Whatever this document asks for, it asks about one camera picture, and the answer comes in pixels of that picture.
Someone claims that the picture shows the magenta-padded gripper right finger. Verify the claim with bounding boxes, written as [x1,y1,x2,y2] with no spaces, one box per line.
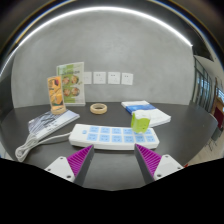
[134,143,184,185]

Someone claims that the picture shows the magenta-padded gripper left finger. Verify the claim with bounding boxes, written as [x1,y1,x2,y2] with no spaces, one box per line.
[44,144,95,187]

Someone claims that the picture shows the green and white charger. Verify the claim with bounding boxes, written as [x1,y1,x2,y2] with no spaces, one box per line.
[130,111,152,134]

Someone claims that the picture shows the white book with blue band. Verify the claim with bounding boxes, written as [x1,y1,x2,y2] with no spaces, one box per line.
[120,100,172,128]

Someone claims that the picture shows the white power strip blue sockets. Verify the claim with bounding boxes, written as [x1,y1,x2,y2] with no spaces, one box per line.
[68,123,160,151]

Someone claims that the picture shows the beige tape roll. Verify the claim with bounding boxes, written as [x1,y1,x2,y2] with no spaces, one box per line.
[89,102,108,115]

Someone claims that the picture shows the small orange sign wooden base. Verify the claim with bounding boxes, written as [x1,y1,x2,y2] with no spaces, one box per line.
[46,75,67,116]

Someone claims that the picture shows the acrylic stand with green menu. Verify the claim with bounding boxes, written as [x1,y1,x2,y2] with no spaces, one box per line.
[55,61,87,107]

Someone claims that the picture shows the black-framed glass partition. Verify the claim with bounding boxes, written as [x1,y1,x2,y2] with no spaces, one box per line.
[192,58,224,114]

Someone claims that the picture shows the ceiling light strip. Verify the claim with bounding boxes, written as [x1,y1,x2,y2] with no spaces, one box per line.
[0,5,194,78]

